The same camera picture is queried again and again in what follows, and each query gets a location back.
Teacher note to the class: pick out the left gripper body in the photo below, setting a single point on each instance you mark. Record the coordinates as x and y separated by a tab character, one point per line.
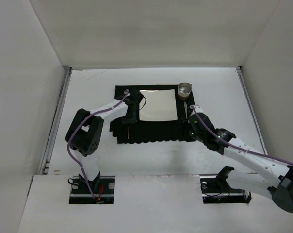
131	112

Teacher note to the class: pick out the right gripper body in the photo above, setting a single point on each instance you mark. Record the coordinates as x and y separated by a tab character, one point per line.
188	124

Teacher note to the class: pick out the square white plate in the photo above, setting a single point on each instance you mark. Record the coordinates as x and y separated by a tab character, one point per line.
160	106

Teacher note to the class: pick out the silver knife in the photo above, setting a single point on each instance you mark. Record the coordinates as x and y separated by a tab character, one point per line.
185	109

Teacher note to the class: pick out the metal cup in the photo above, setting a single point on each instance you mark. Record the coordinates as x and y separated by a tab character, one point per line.
184	90

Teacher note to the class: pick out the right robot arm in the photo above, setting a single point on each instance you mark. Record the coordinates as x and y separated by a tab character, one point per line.
272	178

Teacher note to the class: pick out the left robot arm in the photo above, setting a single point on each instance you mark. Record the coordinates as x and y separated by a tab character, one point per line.
84	133

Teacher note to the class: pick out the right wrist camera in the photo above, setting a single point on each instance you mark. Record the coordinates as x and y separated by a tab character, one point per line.
196	108

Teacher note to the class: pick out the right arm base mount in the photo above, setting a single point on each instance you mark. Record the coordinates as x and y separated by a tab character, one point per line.
216	190

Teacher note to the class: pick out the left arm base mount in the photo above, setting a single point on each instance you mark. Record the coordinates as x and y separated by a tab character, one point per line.
102	188

